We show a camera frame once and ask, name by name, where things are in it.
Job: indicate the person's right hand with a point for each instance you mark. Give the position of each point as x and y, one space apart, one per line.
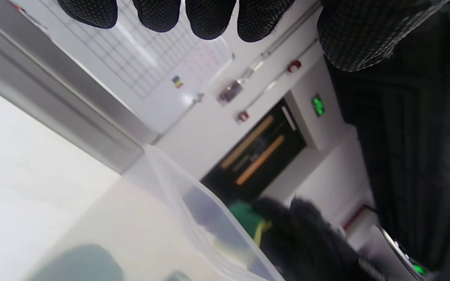
307 249

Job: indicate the person's left hand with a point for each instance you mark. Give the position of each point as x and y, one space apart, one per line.
365 31

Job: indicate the clear plastic airtight container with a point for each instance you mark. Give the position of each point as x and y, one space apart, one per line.
150 218

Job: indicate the green exit sign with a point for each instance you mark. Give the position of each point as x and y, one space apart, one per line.
318 105

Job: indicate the dark grey tracking controller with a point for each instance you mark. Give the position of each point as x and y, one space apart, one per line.
397 253

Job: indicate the small red wall button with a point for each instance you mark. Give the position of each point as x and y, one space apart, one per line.
294 65
242 116

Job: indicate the black wall panel orange stripes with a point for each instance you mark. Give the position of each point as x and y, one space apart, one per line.
283 156

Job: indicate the red wall alarm box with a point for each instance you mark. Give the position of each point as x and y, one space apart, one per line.
231 92

